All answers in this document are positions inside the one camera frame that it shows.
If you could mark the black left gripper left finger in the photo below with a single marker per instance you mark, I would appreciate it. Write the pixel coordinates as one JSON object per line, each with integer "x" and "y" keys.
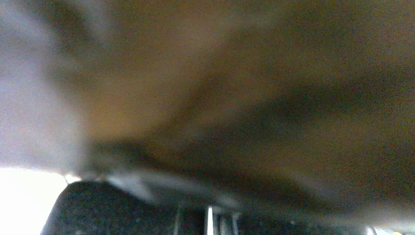
{"x": 87, "y": 208}

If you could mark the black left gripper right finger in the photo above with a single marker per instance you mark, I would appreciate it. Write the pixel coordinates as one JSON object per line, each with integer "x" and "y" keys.
{"x": 239, "y": 224}

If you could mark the black trash bag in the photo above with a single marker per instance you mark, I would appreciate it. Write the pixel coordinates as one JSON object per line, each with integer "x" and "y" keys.
{"x": 291, "y": 108}

